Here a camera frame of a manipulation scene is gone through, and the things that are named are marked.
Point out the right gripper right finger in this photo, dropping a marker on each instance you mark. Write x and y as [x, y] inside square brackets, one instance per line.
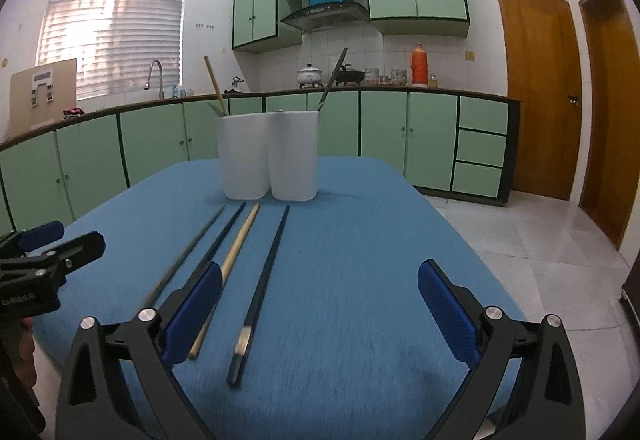
[546, 399]

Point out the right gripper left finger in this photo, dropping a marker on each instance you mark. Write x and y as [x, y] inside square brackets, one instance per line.
[94, 400]

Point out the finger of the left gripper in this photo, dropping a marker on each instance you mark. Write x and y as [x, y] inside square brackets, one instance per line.
[43, 248]

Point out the light wooden chopstick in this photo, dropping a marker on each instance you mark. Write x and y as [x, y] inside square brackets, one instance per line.
[226, 268]
[212, 78]

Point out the left hand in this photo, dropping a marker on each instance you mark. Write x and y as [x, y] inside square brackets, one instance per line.
[23, 349]

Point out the dark grey chopstick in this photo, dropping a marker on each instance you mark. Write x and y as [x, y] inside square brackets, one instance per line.
[151, 297]

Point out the black chopstick silver tip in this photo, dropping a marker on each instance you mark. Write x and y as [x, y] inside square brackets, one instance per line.
[242, 344]

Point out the cardboard box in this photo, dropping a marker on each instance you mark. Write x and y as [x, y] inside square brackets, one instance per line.
[39, 95]

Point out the thin dark chopstick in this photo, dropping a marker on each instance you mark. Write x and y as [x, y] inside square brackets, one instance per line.
[220, 239]

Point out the blue table cloth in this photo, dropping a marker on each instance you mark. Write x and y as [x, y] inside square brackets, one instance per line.
[344, 347]

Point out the chrome faucet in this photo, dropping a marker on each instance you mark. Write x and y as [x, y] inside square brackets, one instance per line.
[155, 74]

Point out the window blinds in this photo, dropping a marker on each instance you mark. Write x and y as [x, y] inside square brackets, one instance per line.
[114, 42]

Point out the green lower cabinets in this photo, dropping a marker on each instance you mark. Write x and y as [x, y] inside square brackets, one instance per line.
[453, 144]

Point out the wooden door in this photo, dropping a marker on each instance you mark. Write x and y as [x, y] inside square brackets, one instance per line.
[612, 173]
[543, 73]

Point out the white utensil holder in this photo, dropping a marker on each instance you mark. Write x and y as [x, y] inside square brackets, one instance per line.
[269, 153]

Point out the small kettle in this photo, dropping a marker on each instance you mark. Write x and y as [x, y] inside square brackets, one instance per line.
[235, 86]

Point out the white cooking pot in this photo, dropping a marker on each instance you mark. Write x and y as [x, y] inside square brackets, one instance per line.
[309, 76]

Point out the glass jars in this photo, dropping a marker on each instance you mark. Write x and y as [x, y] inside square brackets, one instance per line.
[375, 76]

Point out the orange thermos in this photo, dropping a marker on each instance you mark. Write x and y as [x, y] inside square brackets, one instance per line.
[419, 65]

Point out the black wok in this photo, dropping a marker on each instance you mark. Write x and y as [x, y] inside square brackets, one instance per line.
[349, 76]

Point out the black range hood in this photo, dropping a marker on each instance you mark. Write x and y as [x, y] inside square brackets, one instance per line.
[327, 15]

